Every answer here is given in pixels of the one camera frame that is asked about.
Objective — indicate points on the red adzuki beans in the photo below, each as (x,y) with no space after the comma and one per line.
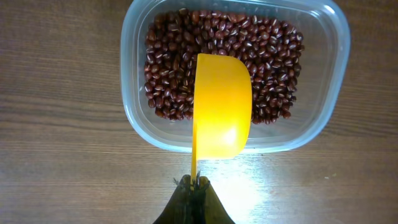
(269,48)

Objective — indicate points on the yellow plastic measuring scoop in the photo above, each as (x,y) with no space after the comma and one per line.
(222,109)

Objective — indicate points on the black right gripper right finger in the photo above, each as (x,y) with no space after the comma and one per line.
(207,207)

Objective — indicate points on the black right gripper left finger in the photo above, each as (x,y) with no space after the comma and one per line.
(179,209)

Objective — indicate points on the clear plastic food container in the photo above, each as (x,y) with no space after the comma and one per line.
(323,62)

